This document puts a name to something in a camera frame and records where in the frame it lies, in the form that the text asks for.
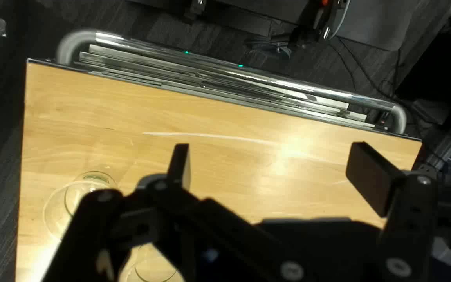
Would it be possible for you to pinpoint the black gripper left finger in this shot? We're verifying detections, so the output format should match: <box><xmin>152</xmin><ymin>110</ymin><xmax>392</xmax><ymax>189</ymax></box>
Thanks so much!
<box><xmin>43</xmin><ymin>143</ymin><xmax>310</xmax><ymax>282</ymax></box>

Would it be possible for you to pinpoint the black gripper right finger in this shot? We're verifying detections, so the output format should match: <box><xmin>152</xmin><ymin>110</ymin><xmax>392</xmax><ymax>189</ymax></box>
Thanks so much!
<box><xmin>346</xmin><ymin>142</ymin><xmax>443</xmax><ymax>282</ymax></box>

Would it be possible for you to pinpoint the clear plastic cup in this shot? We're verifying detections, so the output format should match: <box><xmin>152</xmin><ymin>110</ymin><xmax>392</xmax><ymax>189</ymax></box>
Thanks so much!
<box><xmin>43</xmin><ymin>170</ymin><xmax>121</xmax><ymax>242</ymax></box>
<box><xmin>118</xmin><ymin>242</ymin><xmax>185</xmax><ymax>282</ymax></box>

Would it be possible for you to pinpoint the grey metal platform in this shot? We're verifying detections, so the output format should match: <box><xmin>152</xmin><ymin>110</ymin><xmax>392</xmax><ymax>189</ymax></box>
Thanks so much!
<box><xmin>334</xmin><ymin>0</ymin><xmax>451</xmax><ymax>54</ymax></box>

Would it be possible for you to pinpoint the black floor cable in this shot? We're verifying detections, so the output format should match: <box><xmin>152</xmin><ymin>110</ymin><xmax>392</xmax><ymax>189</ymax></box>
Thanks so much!
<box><xmin>334</xmin><ymin>37</ymin><xmax>396</xmax><ymax>101</ymax></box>

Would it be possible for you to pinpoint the silver cart handle bar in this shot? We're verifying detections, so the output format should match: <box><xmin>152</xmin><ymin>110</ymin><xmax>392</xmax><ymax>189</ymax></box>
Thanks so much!
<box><xmin>54</xmin><ymin>29</ymin><xmax>411</xmax><ymax>135</ymax></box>

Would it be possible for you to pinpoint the orange handled black clamp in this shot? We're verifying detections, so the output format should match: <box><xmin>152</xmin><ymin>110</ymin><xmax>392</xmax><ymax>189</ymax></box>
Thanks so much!
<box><xmin>295</xmin><ymin>0</ymin><xmax>350</xmax><ymax>45</ymax></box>

